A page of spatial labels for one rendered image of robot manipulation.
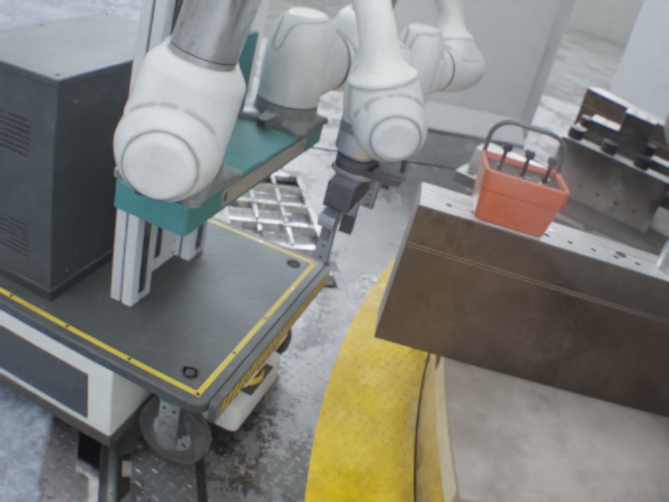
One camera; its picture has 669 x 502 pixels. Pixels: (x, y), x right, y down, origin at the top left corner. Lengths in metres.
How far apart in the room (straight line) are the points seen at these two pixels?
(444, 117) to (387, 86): 3.58
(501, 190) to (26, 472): 1.24
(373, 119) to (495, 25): 3.67
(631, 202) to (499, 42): 2.28
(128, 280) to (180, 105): 0.70
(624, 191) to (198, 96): 1.93
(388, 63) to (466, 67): 0.55
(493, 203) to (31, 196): 0.99
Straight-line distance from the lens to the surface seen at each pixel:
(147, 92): 0.90
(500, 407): 1.58
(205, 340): 1.47
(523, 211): 1.46
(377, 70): 0.93
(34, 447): 1.65
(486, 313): 1.57
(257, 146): 1.42
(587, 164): 2.55
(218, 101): 0.89
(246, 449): 1.69
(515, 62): 4.69
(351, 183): 1.13
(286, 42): 1.51
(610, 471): 1.58
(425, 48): 1.34
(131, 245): 1.45
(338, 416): 1.84
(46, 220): 1.44
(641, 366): 1.74
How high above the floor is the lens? 1.25
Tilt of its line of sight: 28 degrees down
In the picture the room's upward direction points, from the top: 16 degrees clockwise
